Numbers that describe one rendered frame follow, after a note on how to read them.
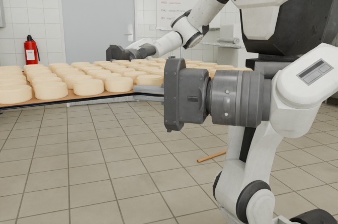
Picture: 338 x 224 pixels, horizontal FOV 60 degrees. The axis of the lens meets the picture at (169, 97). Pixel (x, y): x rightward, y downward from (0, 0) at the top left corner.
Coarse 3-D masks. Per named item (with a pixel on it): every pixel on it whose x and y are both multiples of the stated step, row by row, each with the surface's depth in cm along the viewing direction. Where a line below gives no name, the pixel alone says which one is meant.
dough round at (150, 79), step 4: (140, 76) 55; (144, 76) 55; (148, 76) 55; (152, 76) 55; (156, 76) 55; (160, 76) 55; (136, 80) 55; (140, 80) 53; (144, 80) 53; (148, 80) 53; (152, 80) 53; (156, 80) 53; (160, 80) 54; (136, 84) 55; (140, 84) 53; (144, 84) 53; (148, 84) 53; (152, 84) 53; (156, 84) 53; (160, 84) 54
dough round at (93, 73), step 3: (96, 69) 65; (99, 69) 65; (102, 69) 65; (105, 69) 65; (87, 72) 62; (90, 72) 61; (93, 72) 61; (96, 72) 61; (99, 72) 61; (102, 72) 61; (105, 72) 62; (108, 72) 62; (90, 75) 61; (93, 75) 61; (96, 75) 61; (93, 78) 61
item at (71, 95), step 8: (32, 88) 54; (104, 88) 54; (32, 96) 48; (72, 96) 48; (80, 96) 48; (88, 96) 48; (96, 96) 48; (0, 104) 42; (8, 104) 42; (16, 104) 42
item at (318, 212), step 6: (312, 210) 125; (318, 210) 125; (324, 210) 125; (300, 216) 121; (306, 216) 121; (312, 216) 120; (318, 216) 120; (324, 216) 121; (330, 216) 122; (300, 222) 120; (306, 222) 117; (312, 222) 117; (318, 222) 118; (324, 222) 118; (330, 222) 119; (336, 222) 121
